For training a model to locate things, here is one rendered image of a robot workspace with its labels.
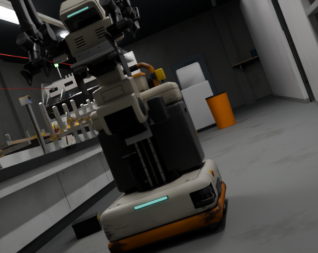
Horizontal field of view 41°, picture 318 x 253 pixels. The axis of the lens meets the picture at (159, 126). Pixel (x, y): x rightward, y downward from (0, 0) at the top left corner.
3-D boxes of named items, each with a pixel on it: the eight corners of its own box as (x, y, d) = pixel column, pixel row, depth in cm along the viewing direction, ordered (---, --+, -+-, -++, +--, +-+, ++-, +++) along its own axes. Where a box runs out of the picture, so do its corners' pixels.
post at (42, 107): (62, 150, 386) (43, 102, 385) (60, 151, 383) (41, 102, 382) (58, 152, 387) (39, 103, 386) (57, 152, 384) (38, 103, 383)
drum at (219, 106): (217, 128, 866) (205, 98, 865) (238, 121, 856) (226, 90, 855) (216, 131, 825) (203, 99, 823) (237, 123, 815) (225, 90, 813)
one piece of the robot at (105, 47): (89, 95, 227) (74, 57, 226) (135, 76, 221) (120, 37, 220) (78, 96, 211) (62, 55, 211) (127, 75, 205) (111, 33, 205)
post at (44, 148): (49, 152, 361) (30, 103, 360) (47, 153, 356) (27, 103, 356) (45, 154, 362) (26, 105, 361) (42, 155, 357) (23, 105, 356)
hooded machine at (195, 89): (197, 130, 1050) (175, 72, 1047) (224, 120, 1036) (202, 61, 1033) (194, 134, 961) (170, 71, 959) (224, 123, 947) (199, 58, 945)
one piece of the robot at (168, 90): (136, 203, 277) (90, 84, 275) (213, 175, 265) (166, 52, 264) (122, 218, 244) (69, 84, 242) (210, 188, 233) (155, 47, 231)
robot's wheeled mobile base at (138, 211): (140, 220, 285) (127, 186, 285) (228, 191, 272) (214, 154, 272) (110, 260, 220) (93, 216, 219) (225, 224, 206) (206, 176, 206)
